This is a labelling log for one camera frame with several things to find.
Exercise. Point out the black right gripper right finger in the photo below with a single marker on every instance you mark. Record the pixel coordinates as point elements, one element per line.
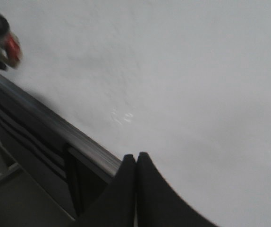
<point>158,205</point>

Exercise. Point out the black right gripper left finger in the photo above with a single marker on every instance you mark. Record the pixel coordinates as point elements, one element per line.
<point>115,207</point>

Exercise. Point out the white whiteboard with aluminium frame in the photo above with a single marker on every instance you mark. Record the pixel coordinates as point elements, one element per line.
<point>187,81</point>

